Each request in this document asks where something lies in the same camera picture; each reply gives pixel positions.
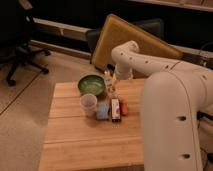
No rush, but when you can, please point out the wooden table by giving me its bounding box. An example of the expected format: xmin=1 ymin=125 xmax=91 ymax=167
xmin=38 ymin=79 xmax=144 ymax=171

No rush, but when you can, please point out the white paper cup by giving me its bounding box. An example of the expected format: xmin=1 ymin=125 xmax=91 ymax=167
xmin=80 ymin=94 xmax=97 ymax=117

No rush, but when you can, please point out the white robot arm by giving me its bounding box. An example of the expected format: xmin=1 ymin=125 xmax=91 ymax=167
xmin=111 ymin=41 xmax=213 ymax=171

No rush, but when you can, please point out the yellow tilted board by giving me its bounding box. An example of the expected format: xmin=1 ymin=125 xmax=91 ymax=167
xmin=92 ymin=14 xmax=183 ymax=72

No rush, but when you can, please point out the dark chair behind board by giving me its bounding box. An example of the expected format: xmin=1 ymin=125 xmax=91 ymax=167
xmin=84 ymin=18 xmax=165 ymax=56

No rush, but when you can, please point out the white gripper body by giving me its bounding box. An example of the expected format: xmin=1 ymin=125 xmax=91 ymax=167
xmin=113 ymin=65 xmax=133 ymax=85

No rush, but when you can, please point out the green bowl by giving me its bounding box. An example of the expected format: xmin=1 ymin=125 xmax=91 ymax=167
xmin=78 ymin=75 xmax=105 ymax=96

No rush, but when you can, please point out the black office chair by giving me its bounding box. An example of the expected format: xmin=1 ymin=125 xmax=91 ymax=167
xmin=0 ymin=0 xmax=50 ymax=86

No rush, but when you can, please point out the clear plastic bottle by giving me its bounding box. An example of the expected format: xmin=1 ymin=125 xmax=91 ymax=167
xmin=104 ymin=70 xmax=116 ymax=99

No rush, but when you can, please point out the blue sponge block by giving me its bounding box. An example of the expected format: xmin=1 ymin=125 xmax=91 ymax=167
xmin=96 ymin=102 xmax=109 ymax=120

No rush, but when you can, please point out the orange red toy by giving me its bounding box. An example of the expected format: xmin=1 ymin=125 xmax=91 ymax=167
xmin=121 ymin=99 xmax=128 ymax=116

